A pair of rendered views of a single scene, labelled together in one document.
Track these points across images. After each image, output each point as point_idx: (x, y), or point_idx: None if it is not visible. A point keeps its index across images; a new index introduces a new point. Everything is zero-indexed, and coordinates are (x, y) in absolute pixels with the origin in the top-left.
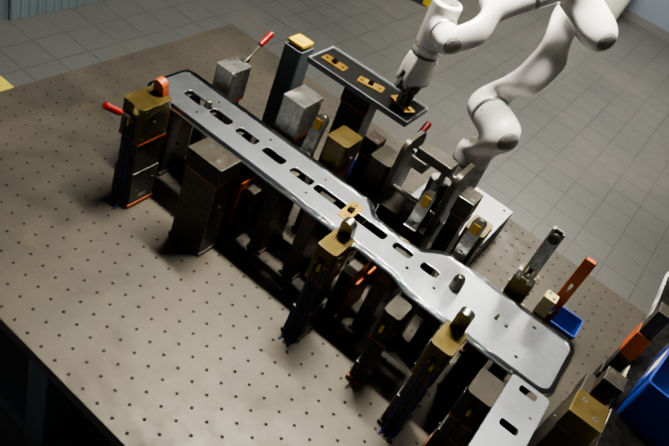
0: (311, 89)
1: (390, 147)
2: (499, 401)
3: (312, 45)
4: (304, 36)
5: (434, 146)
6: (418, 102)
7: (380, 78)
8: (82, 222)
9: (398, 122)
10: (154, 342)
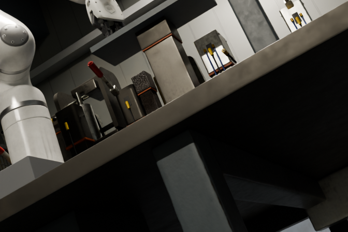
0: (207, 33)
1: (127, 86)
2: None
3: None
4: None
5: (90, 78)
6: (99, 42)
7: (141, 17)
8: None
9: (120, 62)
10: None
